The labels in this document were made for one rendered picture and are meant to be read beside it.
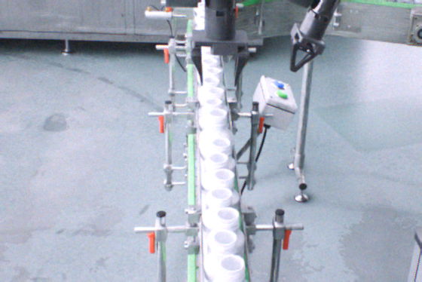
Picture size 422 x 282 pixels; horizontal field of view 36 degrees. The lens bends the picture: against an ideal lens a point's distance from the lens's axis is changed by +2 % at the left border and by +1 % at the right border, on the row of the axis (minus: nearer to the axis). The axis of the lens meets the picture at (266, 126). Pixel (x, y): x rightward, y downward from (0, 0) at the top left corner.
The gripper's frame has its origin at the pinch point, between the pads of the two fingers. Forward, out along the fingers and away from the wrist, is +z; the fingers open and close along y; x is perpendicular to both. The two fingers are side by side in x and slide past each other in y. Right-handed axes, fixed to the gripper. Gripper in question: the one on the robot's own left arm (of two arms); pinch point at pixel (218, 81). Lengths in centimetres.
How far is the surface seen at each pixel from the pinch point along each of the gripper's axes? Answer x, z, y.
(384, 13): 150, 32, 80
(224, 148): -8.2, 10.2, 0.9
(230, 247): -37.5, 10.5, 0.4
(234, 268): -40.4, 12.0, 0.8
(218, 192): -22.5, 10.7, -0.7
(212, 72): 31.2, 11.1, 0.1
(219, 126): -2.0, 8.8, 0.3
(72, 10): 329, 92, -82
